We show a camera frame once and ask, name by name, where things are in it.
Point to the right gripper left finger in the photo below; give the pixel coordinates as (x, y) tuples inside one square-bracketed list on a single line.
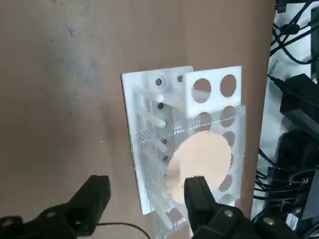
[(74, 211)]

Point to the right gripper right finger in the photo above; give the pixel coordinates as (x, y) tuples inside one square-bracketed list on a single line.
[(204, 219)]

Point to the white test tube rack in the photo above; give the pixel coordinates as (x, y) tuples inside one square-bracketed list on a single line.
[(214, 107)]

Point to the black power adaptor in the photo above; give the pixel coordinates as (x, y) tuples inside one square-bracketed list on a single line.
[(301, 104), (299, 152)]

